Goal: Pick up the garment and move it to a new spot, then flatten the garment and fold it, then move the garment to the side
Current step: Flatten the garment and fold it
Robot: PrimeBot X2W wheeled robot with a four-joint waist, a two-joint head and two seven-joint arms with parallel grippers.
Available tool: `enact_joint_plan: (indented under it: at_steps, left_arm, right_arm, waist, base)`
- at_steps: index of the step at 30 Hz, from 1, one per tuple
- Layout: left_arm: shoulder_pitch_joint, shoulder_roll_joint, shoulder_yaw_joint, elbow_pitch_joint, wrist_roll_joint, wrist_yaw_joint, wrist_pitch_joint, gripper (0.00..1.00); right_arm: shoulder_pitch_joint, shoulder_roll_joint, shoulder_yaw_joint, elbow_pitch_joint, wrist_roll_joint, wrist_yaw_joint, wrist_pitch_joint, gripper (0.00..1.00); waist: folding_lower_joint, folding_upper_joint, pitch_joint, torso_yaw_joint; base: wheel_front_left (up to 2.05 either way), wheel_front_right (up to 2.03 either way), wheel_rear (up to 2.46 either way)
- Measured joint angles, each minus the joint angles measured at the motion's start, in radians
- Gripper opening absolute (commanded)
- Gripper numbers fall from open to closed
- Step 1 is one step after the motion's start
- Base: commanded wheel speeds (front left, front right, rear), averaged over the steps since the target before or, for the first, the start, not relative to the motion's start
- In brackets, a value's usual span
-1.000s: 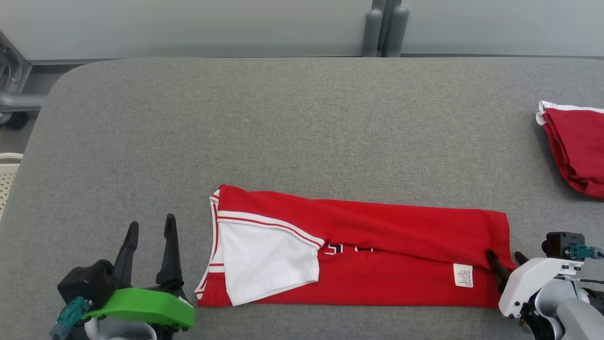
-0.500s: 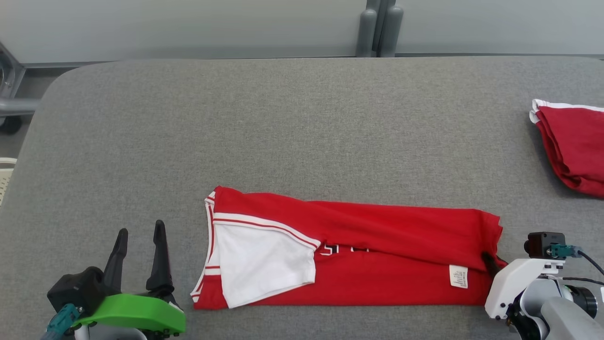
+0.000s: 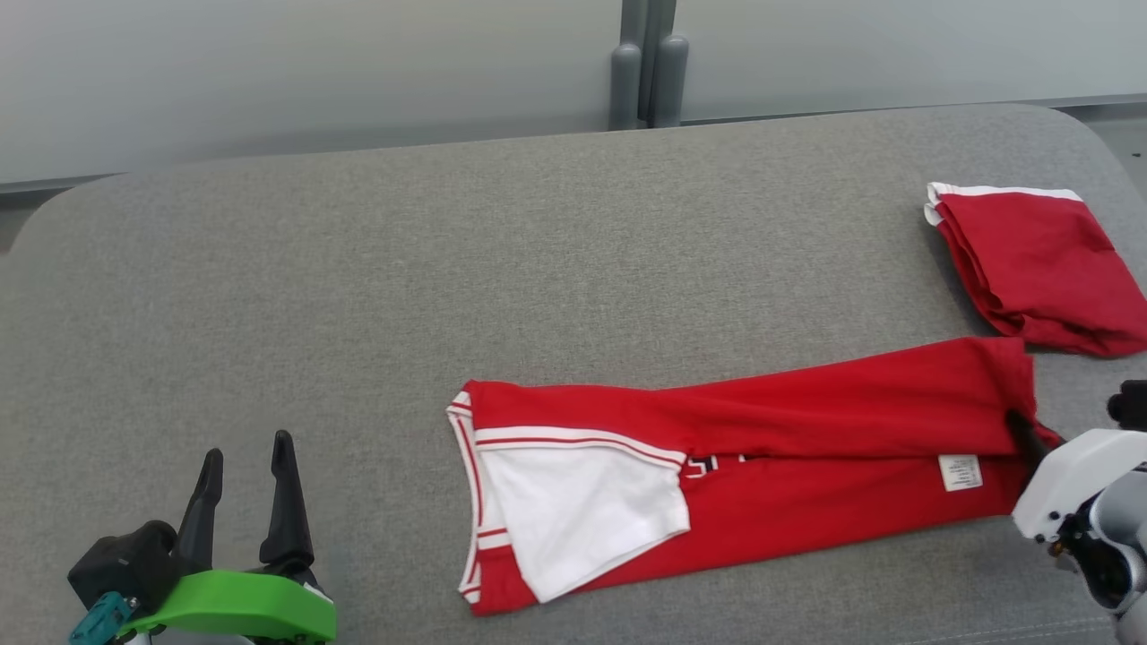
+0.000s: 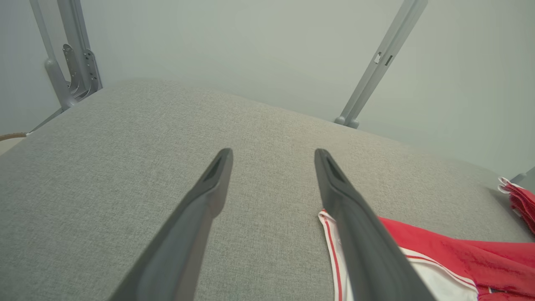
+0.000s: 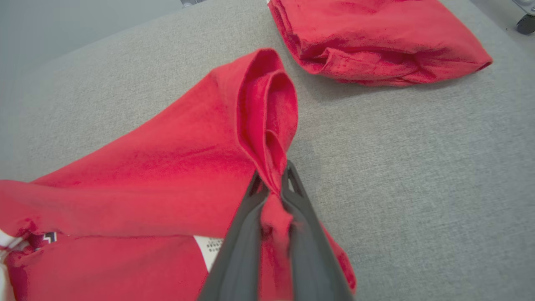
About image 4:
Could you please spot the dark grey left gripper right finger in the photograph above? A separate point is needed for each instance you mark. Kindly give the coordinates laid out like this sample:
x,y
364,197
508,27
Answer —
x,y
363,242

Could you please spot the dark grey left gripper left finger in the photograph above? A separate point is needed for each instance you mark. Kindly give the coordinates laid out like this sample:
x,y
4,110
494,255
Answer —
x,y
184,234

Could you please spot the red garment with white stripe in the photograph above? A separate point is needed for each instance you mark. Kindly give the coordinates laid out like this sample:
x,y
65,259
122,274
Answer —
x,y
524,205

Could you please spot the red and white garment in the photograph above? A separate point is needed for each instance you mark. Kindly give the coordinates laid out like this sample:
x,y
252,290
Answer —
x,y
459,255

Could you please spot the low grey metal bar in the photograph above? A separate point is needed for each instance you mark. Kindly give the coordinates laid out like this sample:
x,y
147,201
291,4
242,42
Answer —
x,y
46,120

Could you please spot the double grey metal frame post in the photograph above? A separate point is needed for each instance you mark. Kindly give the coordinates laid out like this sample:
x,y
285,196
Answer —
x,y
376,71

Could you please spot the metal hinge bracket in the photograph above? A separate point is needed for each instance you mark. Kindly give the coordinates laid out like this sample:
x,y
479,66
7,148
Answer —
x,y
90,71

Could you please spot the thin grey metal frame post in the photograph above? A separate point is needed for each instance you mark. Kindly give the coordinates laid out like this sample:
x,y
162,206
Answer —
x,y
54,75

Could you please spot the thick grey metal frame post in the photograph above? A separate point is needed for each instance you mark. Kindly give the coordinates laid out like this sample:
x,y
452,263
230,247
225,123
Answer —
x,y
73,25

